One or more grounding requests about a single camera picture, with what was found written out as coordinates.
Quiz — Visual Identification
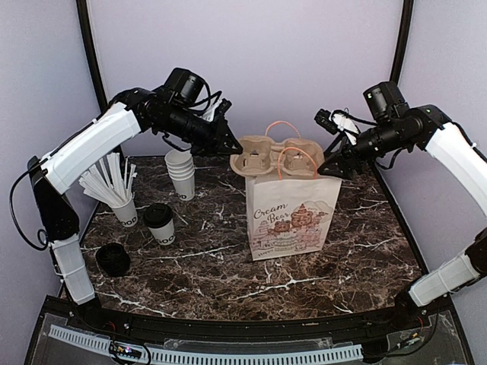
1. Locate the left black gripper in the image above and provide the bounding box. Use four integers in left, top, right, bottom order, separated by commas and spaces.
156, 103, 244, 157

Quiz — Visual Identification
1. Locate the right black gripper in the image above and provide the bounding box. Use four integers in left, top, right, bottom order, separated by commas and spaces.
318, 117, 411, 179

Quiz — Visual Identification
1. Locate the brown cardboard cup carrier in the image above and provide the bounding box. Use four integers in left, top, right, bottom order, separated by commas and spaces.
230, 135, 325, 177

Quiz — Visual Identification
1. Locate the stack of white paper cups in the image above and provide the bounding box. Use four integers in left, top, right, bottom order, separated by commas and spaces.
164, 150, 195, 201

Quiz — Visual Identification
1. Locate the printed paper takeout bag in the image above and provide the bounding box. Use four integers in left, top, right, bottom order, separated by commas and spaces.
245, 121, 342, 262

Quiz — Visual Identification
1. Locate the single black cup lid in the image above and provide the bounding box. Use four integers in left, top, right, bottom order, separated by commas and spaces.
143, 203, 173, 229

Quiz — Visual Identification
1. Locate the single white paper cup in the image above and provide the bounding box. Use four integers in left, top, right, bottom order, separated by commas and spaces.
148, 219, 176, 246

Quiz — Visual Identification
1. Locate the stack of black lids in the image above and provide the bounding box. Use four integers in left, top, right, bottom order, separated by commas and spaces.
95, 243, 130, 277

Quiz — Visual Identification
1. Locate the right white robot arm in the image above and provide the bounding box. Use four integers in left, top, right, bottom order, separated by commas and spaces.
315, 105, 486, 330

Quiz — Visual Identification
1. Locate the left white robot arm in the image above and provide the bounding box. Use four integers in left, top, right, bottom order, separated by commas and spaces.
28, 86, 243, 332

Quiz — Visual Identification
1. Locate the white cup holding straws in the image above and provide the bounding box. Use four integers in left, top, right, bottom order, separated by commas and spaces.
110, 198, 138, 227

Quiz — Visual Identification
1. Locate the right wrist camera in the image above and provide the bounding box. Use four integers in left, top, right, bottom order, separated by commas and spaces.
363, 81, 410, 124

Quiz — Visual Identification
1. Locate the white slotted cable duct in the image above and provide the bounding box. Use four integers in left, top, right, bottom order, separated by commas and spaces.
48, 325, 363, 364

